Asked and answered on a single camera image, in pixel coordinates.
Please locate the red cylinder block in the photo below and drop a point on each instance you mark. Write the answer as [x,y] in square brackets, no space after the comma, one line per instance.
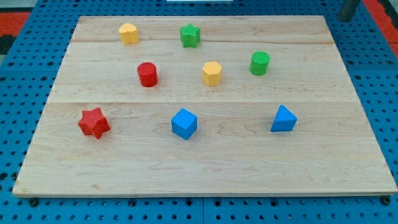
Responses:
[147,73]

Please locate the blue triangle block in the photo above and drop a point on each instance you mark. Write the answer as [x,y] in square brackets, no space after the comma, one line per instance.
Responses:
[284,120]

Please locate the green star block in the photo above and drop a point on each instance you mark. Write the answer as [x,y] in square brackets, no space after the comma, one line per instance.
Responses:
[190,36]

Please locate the blue cube block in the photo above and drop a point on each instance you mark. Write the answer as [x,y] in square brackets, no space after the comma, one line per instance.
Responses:
[184,123]

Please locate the yellow heart block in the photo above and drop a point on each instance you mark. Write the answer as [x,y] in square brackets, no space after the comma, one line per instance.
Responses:
[129,34]

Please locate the wooden board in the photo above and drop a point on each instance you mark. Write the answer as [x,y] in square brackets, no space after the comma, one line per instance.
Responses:
[331,150]

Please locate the red star block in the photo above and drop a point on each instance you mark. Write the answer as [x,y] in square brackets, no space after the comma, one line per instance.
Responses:
[93,123]

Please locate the green cylinder block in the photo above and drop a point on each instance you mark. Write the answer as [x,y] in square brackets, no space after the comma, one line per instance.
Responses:
[259,63]

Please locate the yellow hexagon block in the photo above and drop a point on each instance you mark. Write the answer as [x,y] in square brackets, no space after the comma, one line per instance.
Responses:
[211,73]

